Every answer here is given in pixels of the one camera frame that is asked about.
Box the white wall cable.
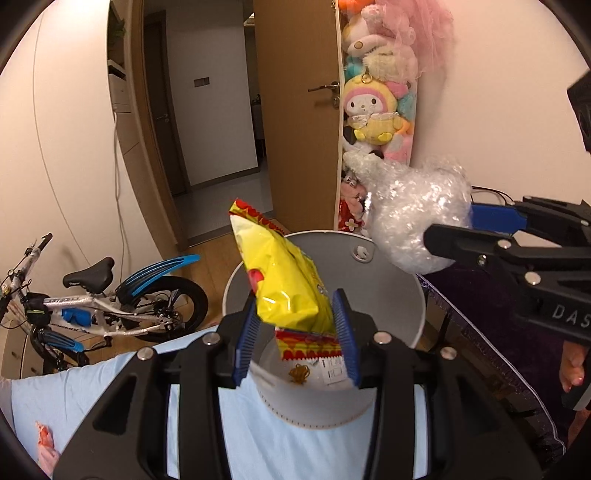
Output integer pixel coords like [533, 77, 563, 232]
[112, 106, 130, 264]

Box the wooden door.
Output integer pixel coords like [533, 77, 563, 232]
[253, 0, 345, 234]

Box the purple cloth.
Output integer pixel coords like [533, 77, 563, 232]
[416, 265, 591, 462]

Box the hanging toy organizer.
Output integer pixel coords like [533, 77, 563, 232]
[333, 0, 423, 236]

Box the person's right hand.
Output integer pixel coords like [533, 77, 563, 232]
[558, 344, 591, 395]

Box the yellow snack packet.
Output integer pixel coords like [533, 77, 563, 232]
[228, 198, 345, 386]

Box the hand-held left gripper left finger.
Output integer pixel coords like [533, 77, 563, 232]
[53, 291, 262, 480]

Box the black bicycle frame bag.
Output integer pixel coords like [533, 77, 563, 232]
[21, 293, 51, 324]

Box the pile of plush toys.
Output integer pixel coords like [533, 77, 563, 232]
[339, 0, 455, 232]

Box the wooden door frame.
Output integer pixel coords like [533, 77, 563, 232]
[131, 0, 190, 259]

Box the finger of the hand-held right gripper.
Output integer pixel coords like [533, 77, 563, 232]
[471, 196, 591, 250]
[424, 224, 559, 296]

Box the white round bin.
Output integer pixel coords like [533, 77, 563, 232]
[222, 230, 426, 430]

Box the pink cloth cap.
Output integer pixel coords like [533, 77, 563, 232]
[36, 445, 61, 478]

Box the pink tulle cloth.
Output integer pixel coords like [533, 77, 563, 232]
[392, 0, 455, 70]

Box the blue water bottle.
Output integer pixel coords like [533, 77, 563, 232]
[61, 308, 93, 326]

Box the white and blue bicycle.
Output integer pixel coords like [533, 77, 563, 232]
[0, 233, 208, 374]

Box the light blue bed sheet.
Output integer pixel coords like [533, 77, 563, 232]
[0, 328, 428, 480]

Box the metal door handle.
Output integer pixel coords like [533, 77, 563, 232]
[308, 80, 340, 109]

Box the clear bubble wrap ball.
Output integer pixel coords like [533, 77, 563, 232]
[344, 152, 474, 273]

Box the dark hallway door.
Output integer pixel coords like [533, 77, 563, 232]
[143, 9, 188, 197]

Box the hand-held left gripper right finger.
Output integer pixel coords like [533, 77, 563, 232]
[331, 288, 543, 480]

